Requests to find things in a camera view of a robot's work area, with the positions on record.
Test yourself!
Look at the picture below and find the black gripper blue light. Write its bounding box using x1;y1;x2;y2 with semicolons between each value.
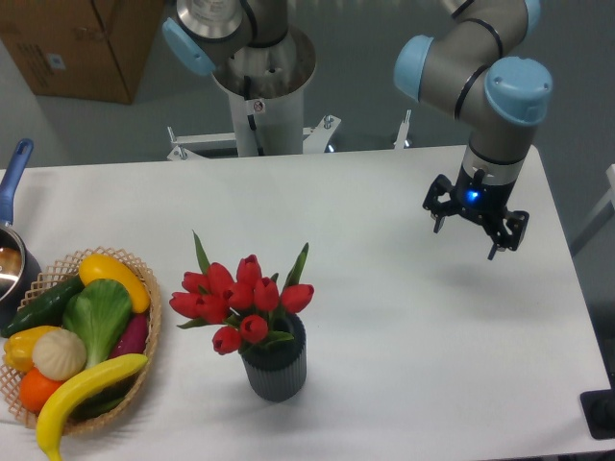
422;166;529;260

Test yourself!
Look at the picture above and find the red tulip bouquet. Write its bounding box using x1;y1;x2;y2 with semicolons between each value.
169;235;314;355

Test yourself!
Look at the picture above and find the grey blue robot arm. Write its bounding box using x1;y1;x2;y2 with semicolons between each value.
162;1;553;252

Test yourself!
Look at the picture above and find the dark grey ribbed vase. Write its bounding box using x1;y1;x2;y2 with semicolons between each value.
242;314;307;402

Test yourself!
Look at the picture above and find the black device at table edge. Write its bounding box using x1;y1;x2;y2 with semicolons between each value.
579;389;614;440

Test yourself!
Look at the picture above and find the purple sweet potato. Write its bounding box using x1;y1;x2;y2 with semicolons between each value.
109;314;148;358

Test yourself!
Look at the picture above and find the green lettuce leaf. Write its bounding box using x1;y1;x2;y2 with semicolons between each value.
62;279;132;369

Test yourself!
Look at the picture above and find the brown cardboard box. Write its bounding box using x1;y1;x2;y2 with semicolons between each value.
1;0;164;105

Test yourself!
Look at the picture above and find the dark green cucumber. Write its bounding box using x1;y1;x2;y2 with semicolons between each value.
1;276;84;338

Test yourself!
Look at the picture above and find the white garlic bulb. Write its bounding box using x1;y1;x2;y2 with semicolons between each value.
32;328;86;381

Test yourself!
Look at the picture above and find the orange fruit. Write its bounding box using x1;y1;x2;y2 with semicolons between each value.
19;368;63;413

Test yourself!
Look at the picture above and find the yellow banana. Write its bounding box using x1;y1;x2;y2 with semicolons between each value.
36;353;149;461

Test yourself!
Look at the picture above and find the yellow bell pepper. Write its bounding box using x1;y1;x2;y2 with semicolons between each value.
3;326;59;373

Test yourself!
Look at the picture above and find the woven wicker basket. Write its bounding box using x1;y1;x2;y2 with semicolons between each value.
1;247;162;435

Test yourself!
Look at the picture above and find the white frame at right edge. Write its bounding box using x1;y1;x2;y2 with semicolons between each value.
569;164;614;257

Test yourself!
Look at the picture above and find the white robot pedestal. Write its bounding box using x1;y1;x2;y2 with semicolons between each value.
165;26;414;162

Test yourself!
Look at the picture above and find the blue handled saucepan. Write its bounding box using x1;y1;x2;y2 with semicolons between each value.
1;138;40;328

